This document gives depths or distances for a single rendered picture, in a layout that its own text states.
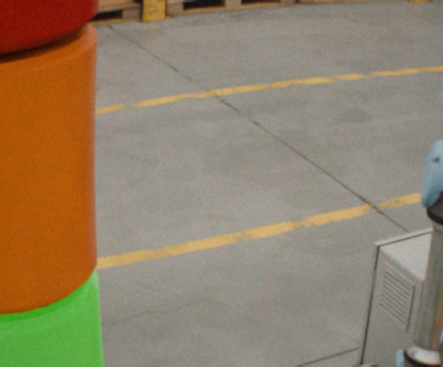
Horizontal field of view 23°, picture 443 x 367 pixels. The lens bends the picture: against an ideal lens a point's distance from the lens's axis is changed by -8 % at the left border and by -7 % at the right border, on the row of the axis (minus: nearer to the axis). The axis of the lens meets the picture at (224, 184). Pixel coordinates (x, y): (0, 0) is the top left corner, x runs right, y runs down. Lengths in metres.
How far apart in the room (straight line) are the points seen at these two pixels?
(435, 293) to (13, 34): 1.73
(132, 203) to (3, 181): 5.31
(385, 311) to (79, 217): 2.26
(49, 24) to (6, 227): 0.04
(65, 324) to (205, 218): 5.15
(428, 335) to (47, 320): 1.73
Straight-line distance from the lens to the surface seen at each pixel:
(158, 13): 8.68
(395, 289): 2.42
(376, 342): 2.54
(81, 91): 0.21
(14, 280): 0.21
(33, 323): 0.22
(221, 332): 4.45
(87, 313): 0.23
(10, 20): 0.19
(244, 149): 6.17
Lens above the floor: 2.33
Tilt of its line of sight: 24 degrees down
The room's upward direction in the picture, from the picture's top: 2 degrees clockwise
